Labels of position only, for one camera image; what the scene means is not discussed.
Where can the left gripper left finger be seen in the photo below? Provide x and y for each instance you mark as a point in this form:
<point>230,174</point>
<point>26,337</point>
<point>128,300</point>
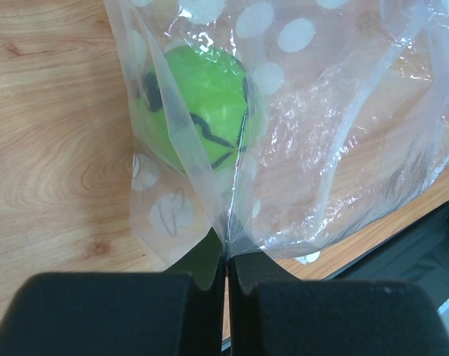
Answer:
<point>178,311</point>

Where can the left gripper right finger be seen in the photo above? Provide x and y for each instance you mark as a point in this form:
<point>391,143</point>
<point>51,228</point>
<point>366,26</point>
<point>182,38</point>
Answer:
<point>273,312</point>

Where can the clear dotted zip bag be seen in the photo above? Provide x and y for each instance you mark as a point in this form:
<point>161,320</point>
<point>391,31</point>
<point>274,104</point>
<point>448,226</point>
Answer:
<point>354,98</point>

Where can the green fake fruit black stripe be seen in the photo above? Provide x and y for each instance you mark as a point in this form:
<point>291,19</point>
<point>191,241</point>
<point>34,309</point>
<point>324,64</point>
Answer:
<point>221,99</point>

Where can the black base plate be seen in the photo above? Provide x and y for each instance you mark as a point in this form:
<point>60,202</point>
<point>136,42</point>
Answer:
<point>417,254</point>

